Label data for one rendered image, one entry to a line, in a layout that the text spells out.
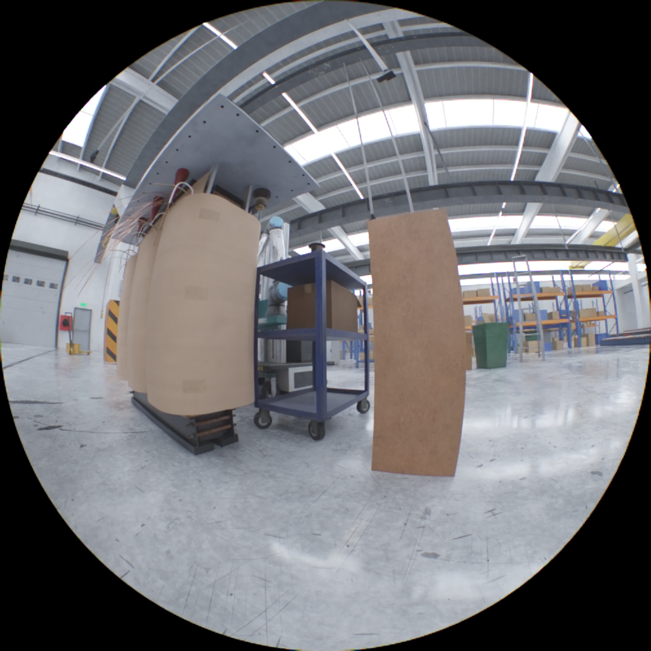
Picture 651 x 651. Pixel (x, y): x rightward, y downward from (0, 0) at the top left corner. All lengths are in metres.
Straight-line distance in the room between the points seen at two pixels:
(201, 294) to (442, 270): 0.82
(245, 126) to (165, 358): 0.98
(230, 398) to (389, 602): 0.83
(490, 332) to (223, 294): 4.04
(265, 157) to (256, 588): 1.47
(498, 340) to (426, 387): 3.71
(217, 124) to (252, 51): 3.48
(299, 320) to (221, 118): 1.12
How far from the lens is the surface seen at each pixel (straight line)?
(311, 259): 1.09
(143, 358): 1.25
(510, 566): 0.60
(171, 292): 0.87
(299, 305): 1.30
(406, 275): 0.76
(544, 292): 9.79
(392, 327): 0.74
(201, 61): 10.67
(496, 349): 4.37
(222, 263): 0.93
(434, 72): 10.95
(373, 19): 8.03
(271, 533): 0.62
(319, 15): 4.32
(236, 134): 1.14
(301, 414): 1.07
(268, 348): 2.26
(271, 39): 4.43
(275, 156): 1.21
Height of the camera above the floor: 0.45
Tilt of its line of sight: 6 degrees up
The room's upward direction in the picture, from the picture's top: 1 degrees counter-clockwise
